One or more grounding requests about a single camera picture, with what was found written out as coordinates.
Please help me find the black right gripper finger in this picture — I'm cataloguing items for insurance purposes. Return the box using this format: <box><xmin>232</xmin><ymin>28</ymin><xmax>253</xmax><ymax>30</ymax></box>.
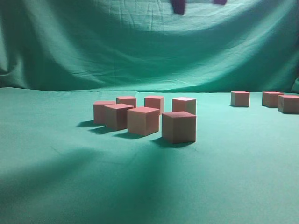
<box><xmin>213</xmin><ymin>0</ymin><xmax>227</xmax><ymax>5</ymax></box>
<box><xmin>170</xmin><ymin>0</ymin><xmax>186</xmax><ymax>15</ymax></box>

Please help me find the pink cube carried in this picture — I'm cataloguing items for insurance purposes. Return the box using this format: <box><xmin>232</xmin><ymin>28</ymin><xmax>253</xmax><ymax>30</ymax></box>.
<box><xmin>144</xmin><ymin>96</ymin><xmax>165</xmax><ymax>115</ymax></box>
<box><xmin>172</xmin><ymin>97</ymin><xmax>197</xmax><ymax>115</ymax></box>

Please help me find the pink cube column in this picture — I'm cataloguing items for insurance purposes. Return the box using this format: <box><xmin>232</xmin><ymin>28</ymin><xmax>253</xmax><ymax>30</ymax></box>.
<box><xmin>162</xmin><ymin>111</ymin><xmax>197</xmax><ymax>144</ymax></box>
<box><xmin>127</xmin><ymin>107</ymin><xmax>160</xmax><ymax>136</ymax></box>
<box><xmin>230</xmin><ymin>91</ymin><xmax>250</xmax><ymax>107</ymax></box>
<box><xmin>278</xmin><ymin>95</ymin><xmax>299</xmax><ymax>114</ymax></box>
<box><xmin>262</xmin><ymin>91</ymin><xmax>284</xmax><ymax>108</ymax></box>
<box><xmin>116</xmin><ymin>96</ymin><xmax>137</xmax><ymax>108</ymax></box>

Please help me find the pink cube front row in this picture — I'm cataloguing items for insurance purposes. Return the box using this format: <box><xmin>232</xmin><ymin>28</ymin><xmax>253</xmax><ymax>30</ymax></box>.
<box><xmin>104</xmin><ymin>104</ymin><xmax>134</xmax><ymax>131</ymax></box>

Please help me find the green cloth backdrop and cover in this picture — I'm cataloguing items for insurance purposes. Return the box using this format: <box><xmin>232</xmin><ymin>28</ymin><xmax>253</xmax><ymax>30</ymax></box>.
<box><xmin>0</xmin><ymin>0</ymin><xmax>299</xmax><ymax>224</ymax></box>

